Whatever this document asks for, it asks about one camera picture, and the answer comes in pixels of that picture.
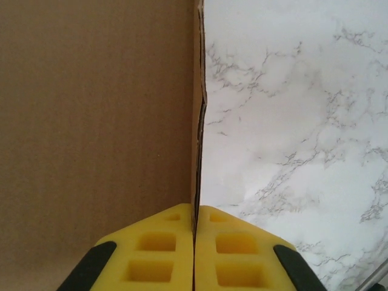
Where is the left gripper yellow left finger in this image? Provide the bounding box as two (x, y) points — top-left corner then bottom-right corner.
(56, 202), (195, 291)

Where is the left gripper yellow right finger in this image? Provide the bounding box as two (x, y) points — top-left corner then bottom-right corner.
(195, 204), (326, 291)

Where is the brown cardboard box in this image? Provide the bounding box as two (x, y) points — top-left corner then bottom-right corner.
(0, 0), (210, 291)

